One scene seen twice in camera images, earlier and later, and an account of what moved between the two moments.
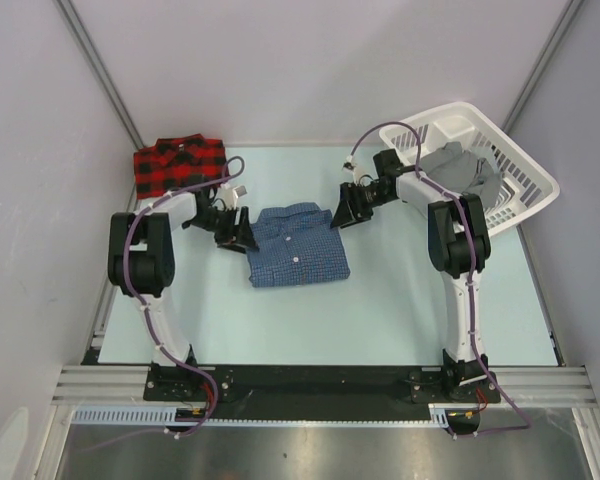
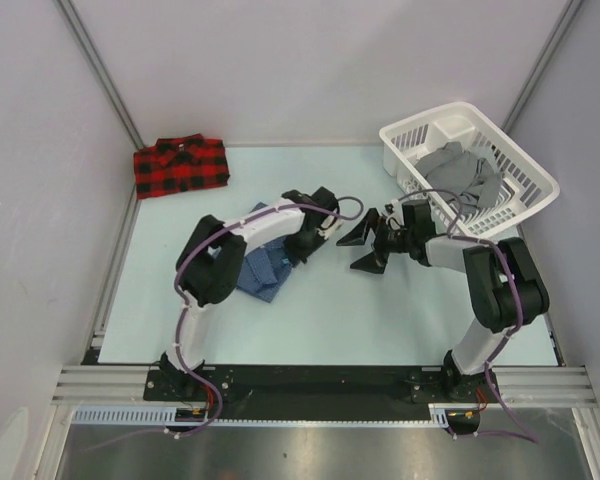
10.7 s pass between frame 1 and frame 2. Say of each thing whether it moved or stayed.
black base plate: stayed
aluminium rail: stayed
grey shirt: stayed
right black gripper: moved
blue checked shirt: moved
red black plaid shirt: stayed
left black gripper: moved
